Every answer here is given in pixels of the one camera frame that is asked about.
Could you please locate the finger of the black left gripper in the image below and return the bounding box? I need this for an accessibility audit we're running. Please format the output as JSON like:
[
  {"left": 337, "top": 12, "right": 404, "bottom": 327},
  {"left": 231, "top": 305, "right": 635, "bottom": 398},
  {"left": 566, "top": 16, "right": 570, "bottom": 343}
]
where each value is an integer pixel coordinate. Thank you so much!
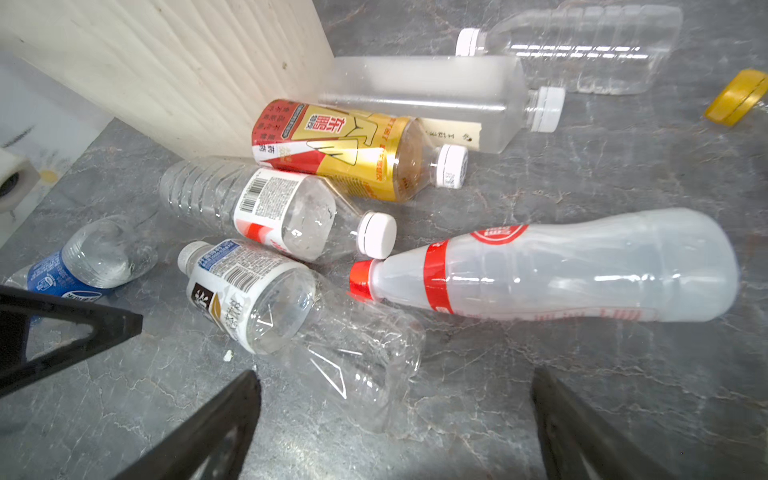
[{"left": 1, "top": 286, "right": 143, "bottom": 397}]

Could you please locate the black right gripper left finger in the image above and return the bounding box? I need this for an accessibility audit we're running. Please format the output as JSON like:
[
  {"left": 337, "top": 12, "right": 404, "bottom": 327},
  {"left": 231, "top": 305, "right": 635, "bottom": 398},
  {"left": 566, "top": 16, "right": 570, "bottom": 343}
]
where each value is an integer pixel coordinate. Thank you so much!
[{"left": 116, "top": 370, "right": 262, "bottom": 479}]

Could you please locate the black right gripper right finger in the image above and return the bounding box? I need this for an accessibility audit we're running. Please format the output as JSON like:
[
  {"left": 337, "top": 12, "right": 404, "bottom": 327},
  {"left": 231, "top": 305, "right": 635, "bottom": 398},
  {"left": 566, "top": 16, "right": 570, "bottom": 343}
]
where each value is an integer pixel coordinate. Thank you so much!
[{"left": 530, "top": 366, "right": 660, "bottom": 479}]

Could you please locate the blue label blue-cap bottle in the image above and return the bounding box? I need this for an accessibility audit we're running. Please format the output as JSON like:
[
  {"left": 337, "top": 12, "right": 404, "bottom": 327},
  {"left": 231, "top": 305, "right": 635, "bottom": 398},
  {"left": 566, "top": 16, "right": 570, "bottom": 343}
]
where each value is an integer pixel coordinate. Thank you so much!
[{"left": 5, "top": 215, "right": 158, "bottom": 302}]

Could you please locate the crushed black white label bottle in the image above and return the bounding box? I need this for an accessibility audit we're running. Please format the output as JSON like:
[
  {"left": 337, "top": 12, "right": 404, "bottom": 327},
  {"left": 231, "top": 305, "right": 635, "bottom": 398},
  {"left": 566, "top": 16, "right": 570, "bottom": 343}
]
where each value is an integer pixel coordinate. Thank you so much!
[{"left": 177, "top": 239, "right": 425, "bottom": 432}]

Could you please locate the clear red white label bottle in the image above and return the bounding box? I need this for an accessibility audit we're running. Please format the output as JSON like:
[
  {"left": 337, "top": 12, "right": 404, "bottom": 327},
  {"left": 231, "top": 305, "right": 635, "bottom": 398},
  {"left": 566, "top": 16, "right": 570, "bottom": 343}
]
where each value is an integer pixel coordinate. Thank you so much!
[{"left": 158, "top": 158, "right": 397, "bottom": 264}]

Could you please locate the cream waste bin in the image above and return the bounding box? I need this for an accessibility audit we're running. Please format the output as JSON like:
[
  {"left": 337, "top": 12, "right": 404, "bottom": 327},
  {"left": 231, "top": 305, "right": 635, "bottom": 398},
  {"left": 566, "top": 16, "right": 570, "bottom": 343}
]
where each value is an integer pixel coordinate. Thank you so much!
[{"left": 1, "top": 1, "right": 333, "bottom": 158}]

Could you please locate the frosted red-cap bottle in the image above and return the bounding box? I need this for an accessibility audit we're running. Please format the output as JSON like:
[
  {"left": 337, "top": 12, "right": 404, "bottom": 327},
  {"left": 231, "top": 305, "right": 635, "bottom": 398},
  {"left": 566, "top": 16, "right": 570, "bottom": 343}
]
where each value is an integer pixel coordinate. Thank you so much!
[{"left": 349, "top": 208, "right": 740, "bottom": 322}]

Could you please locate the yellow red label bottle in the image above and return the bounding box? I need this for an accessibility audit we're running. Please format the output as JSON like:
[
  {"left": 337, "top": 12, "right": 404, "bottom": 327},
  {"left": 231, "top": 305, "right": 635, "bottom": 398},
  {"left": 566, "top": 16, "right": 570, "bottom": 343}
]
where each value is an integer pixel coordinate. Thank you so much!
[{"left": 251, "top": 99, "right": 469, "bottom": 203}]

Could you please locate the frosted square clear bottle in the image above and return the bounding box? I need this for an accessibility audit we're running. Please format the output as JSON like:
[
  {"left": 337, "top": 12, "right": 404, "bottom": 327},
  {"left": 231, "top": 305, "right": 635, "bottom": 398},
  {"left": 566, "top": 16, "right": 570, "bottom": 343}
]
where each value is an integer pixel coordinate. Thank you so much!
[{"left": 316, "top": 56, "right": 566, "bottom": 153}]

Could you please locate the clear ribbed white-cap bottle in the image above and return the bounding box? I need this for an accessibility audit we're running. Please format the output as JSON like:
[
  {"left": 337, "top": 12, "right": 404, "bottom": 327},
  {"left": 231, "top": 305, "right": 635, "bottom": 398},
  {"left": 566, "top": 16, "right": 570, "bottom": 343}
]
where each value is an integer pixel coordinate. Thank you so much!
[{"left": 455, "top": 4, "right": 683, "bottom": 96}]

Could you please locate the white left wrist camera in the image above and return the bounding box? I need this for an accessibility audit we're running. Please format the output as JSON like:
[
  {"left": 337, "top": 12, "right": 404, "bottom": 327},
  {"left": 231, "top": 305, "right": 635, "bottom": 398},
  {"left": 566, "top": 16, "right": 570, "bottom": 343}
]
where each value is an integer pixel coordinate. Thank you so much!
[{"left": 0, "top": 149, "right": 40, "bottom": 213}]

